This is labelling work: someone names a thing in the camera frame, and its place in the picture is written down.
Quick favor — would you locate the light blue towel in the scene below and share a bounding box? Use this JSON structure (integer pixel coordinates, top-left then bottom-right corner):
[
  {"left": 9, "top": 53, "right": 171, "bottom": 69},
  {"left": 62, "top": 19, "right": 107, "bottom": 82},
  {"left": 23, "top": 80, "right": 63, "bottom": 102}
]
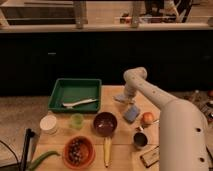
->
[{"left": 114, "top": 94, "right": 135, "bottom": 104}]

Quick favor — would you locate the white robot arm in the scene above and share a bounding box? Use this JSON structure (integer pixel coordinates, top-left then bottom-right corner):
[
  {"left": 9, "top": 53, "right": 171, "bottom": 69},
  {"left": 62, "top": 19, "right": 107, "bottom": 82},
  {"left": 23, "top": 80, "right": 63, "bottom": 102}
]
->
[{"left": 123, "top": 67, "right": 209, "bottom": 171}]

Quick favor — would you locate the purple bowl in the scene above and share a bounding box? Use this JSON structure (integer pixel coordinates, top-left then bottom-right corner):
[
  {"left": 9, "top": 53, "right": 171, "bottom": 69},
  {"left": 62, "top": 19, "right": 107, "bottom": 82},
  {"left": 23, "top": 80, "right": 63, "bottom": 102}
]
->
[{"left": 93, "top": 112, "right": 117, "bottom": 137}]

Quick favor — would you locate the orange bowl with beans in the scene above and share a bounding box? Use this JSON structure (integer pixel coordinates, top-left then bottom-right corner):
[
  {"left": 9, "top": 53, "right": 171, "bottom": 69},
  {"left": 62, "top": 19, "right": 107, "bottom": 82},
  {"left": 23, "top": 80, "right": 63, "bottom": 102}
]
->
[{"left": 62, "top": 136, "right": 95, "bottom": 170}]

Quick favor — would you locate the blue sponge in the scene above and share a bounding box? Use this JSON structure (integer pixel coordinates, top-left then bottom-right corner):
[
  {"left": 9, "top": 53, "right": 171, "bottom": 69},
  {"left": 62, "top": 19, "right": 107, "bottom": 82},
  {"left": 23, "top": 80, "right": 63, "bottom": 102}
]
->
[{"left": 124, "top": 105, "right": 140, "bottom": 123}]

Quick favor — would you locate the red apple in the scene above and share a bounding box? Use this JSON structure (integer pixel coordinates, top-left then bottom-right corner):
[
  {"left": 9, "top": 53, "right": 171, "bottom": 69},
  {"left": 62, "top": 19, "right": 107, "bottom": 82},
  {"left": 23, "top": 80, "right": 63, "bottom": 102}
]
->
[{"left": 141, "top": 112, "right": 154, "bottom": 125}]

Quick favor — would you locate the metal measuring cup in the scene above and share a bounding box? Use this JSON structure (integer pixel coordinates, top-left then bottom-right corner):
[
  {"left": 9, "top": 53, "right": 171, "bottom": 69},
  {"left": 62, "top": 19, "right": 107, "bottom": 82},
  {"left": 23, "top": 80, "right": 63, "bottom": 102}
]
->
[{"left": 133, "top": 128, "right": 148, "bottom": 149}]

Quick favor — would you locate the green plastic cup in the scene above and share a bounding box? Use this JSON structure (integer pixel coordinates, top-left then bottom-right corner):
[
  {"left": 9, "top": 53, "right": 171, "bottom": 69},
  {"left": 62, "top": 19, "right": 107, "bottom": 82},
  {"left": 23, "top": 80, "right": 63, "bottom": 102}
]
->
[{"left": 70, "top": 114, "right": 84, "bottom": 130}]

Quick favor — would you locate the green plastic tray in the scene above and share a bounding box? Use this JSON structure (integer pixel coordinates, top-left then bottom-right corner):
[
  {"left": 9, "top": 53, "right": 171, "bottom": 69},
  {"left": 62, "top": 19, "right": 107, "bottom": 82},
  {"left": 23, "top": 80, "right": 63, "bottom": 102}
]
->
[{"left": 48, "top": 78, "right": 102, "bottom": 113}]

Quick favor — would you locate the white plastic utensil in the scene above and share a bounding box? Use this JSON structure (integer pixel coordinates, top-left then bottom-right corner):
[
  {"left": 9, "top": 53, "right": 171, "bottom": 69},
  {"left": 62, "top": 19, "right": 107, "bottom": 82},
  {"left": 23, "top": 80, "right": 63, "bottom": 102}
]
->
[{"left": 62, "top": 99, "right": 98, "bottom": 108}]

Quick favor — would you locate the brown wooden block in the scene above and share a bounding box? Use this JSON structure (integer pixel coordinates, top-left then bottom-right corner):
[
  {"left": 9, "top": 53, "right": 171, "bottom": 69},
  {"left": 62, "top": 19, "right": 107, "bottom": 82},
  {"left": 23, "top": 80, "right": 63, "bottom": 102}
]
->
[{"left": 140, "top": 147, "right": 159, "bottom": 168}]

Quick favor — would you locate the white round container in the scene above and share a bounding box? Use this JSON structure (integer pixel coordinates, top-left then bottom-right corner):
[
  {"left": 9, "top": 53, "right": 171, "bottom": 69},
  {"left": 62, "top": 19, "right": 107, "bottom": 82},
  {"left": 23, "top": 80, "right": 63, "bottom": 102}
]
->
[{"left": 40, "top": 115, "right": 57, "bottom": 134}]

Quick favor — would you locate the black stand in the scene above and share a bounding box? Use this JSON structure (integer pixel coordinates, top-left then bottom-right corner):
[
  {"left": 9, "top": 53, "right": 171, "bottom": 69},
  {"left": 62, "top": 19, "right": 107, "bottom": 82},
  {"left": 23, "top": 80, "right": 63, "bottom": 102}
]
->
[{"left": 20, "top": 128, "right": 35, "bottom": 171}]

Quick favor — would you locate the green pepper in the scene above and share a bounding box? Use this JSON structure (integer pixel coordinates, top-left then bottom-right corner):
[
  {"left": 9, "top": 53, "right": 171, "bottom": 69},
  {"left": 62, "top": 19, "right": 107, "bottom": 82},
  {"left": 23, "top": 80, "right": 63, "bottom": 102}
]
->
[{"left": 28, "top": 151, "right": 60, "bottom": 171}]

